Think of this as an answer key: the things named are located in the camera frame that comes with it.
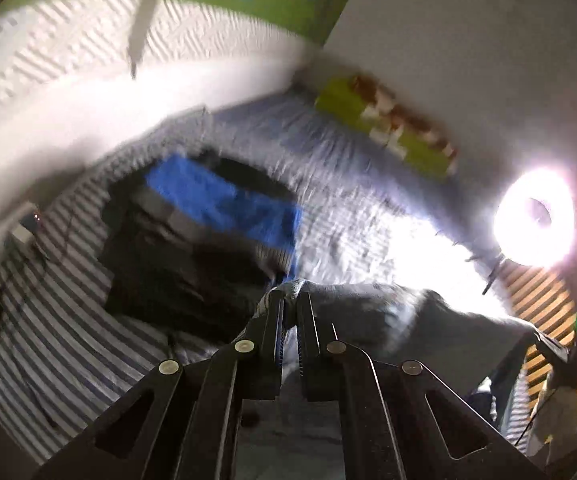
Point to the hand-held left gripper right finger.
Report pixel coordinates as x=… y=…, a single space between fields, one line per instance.
x=308 y=340

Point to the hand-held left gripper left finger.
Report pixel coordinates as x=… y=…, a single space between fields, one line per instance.
x=271 y=340

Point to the white textured headboard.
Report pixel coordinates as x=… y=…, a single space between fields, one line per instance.
x=68 y=50

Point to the green wall poster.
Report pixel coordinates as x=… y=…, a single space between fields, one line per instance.
x=278 y=0

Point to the black tripod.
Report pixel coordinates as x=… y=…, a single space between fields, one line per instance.
x=490 y=280

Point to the green printed pillow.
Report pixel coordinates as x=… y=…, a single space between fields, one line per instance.
x=343 y=105

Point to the grey striped bed sheet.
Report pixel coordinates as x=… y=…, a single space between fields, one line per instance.
x=368 y=220

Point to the white power strip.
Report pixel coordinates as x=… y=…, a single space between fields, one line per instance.
x=18 y=232

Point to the light blue denim pants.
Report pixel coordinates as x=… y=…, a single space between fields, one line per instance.
x=368 y=310

